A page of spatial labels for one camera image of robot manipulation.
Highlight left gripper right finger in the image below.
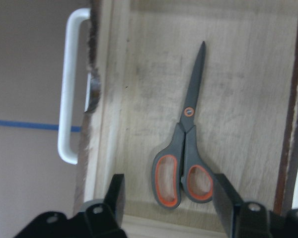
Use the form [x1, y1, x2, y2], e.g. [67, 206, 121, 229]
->
[213, 174, 272, 238]

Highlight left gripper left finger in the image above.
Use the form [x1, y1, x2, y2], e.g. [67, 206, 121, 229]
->
[84, 174, 126, 238]

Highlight grey orange scissors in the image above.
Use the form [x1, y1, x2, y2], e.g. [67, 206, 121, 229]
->
[151, 42, 214, 209]

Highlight white drawer handle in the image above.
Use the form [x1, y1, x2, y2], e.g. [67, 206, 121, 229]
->
[57, 8, 90, 165]

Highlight brown wooden drawer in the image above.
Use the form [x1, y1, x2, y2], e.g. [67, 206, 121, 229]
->
[74, 0, 298, 233]

